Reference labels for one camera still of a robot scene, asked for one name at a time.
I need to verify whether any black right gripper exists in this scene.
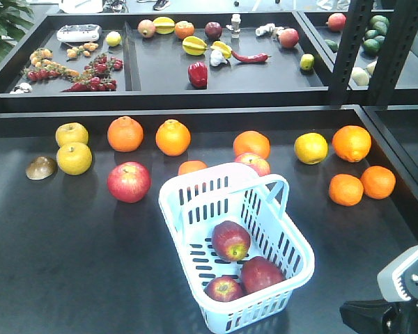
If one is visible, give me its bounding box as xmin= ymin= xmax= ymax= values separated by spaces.
xmin=339 ymin=299 xmax=418 ymax=334

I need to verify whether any red apple front corner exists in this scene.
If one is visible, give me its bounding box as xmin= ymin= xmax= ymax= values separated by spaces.
xmin=240 ymin=256 xmax=286 ymax=294

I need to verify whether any red apple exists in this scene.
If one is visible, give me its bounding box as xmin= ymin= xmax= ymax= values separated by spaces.
xmin=204 ymin=276 xmax=245 ymax=302
xmin=212 ymin=221 xmax=251 ymax=262

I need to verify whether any light blue plastic basket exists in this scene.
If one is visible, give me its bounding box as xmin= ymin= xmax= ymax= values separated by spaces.
xmin=158 ymin=162 xmax=315 ymax=333

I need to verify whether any small orange front left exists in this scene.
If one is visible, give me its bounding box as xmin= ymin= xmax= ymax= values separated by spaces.
xmin=329 ymin=174 xmax=364 ymax=207

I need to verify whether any small orange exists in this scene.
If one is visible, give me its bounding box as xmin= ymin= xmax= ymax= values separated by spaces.
xmin=178 ymin=160 xmax=208 ymax=175
xmin=360 ymin=166 xmax=396 ymax=200
xmin=329 ymin=174 xmax=364 ymax=207

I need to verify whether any small orange front right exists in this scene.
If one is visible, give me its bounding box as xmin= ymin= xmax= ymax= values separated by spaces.
xmin=360 ymin=166 xmax=396 ymax=200

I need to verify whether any large orange with nub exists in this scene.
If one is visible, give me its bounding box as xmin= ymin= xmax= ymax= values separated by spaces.
xmin=332 ymin=125 xmax=372 ymax=163

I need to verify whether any yellow round pear right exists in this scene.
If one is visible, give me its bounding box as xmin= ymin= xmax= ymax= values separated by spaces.
xmin=294 ymin=132 xmax=328 ymax=165

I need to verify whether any yellow round pear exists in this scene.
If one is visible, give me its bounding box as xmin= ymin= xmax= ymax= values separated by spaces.
xmin=55 ymin=122 xmax=88 ymax=147
xmin=56 ymin=142 xmax=93 ymax=175
xmin=294 ymin=132 xmax=328 ymax=165

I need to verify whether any red apple middle tray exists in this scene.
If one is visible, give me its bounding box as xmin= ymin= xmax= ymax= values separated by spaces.
xmin=234 ymin=152 xmax=271 ymax=176

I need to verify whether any red apple tray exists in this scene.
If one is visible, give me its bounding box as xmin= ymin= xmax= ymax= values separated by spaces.
xmin=234 ymin=152 xmax=271 ymax=176
xmin=107 ymin=161 xmax=151 ymax=203

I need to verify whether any orange behind red apple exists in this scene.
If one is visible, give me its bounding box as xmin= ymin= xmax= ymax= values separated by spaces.
xmin=233 ymin=130 xmax=271 ymax=159

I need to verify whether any orange with nub middle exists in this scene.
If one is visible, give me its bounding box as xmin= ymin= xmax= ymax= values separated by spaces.
xmin=155 ymin=119 xmax=192 ymax=157

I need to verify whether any red apple left tray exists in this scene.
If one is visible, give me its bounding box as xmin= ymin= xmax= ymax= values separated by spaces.
xmin=107 ymin=161 xmax=151 ymax=203

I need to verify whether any red chili pepper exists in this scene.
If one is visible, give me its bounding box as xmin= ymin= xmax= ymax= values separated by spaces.
xmin=231 ymin=51 xmax=270 ymax=63

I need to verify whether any red bell pepper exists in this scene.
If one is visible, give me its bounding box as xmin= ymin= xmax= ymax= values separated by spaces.
xmin=187 ymin=62 xmax=208 ymax=88

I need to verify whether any white garlic bulb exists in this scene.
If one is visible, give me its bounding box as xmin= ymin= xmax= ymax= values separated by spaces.
xmin=210 ymin=49 xmax=227 ymax=67

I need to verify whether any orange near yellow pears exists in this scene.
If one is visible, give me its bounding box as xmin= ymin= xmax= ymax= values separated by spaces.
xmin=107 ymin=116 xmax=144 ymax=152

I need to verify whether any yellow starfruit large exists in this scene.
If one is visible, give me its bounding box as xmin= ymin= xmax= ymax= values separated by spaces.
xmin=182 ymin=35 xmax=208 ymax=56

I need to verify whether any yellow round pear front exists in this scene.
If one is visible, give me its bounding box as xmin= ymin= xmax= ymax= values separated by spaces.
xmin=56 ymin=142 xmax=93 ymax=175

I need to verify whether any black wooden produce stand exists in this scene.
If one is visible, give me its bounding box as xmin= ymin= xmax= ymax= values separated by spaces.
xmin=0 ymin=1 xmax=418 ymax=333

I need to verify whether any yellow round pear back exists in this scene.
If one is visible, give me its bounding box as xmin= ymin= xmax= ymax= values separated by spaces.
xmin=55 ymin=122 xmax=88 ymax=147

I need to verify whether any brown mushroom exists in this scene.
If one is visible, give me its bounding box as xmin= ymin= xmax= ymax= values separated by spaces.
xmin=25 ymin=156 xmax=57 ymax=180

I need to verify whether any small yellow lemon back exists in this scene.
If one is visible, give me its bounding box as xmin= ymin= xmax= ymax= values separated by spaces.
xmin=105 ymin=31 xmax=122 ymax=47

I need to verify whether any white electronic scale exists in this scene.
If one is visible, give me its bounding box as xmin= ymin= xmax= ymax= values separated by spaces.
xmin=56 ymin=24 xmax=102 ymax=43

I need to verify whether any green potted plant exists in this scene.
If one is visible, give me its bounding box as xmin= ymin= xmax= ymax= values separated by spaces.
xmin=0 ymin=0 xmax=33 ymax=62

